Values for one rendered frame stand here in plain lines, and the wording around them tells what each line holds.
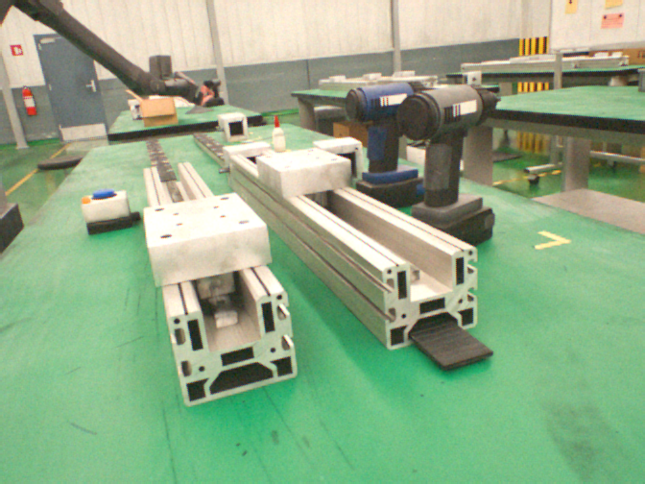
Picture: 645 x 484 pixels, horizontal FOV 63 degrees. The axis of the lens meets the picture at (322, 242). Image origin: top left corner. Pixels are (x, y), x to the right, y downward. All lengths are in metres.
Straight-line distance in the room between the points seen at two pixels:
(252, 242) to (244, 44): 11.92
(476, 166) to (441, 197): 2.19
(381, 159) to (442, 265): 0.46
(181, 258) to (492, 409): 0.29
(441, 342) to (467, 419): 0.10
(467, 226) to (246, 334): 0.38
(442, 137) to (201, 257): 0.37
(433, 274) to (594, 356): 0.16
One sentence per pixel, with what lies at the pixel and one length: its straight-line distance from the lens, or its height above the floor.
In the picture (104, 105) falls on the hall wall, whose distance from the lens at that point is 12.25.
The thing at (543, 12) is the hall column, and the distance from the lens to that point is 9.12.
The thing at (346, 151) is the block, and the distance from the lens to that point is 1.15.
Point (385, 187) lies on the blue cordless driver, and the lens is 0.95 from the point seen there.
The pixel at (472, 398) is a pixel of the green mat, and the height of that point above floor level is 0.78.
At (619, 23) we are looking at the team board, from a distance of 3.97.
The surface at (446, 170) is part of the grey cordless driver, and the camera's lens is 0.72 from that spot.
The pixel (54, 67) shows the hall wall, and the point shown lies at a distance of 12.31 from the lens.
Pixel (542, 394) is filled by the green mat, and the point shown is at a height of 0.78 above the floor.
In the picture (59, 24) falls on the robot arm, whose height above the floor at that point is 1.21.
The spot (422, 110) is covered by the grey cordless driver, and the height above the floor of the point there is 0.98.
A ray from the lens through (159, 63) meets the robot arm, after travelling 1.83.
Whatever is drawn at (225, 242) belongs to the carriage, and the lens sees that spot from 0.50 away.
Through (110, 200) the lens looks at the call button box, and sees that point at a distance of 1.07.
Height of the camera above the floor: 1.04
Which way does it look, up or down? 19 degrees down
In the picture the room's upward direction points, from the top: 6 degrees counter-clockwise
